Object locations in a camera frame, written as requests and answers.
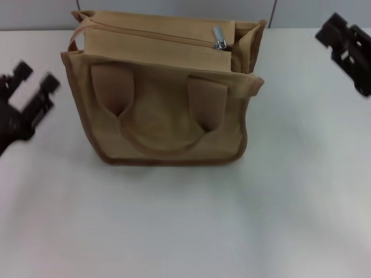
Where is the khaki canvas food bag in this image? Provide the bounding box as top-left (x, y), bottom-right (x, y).
top-left (60, 10), bottom-right (267, 167)

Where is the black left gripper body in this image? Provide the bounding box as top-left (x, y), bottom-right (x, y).
top-left (0, 86), bottom-right (35, 156)

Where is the silver metal zipper pull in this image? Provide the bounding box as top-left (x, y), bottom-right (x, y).
top-left (213, 25), bottom-right (227, 50)

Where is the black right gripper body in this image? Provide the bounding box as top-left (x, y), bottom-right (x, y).
top-left (333, 37), bottom-right (371, 96)

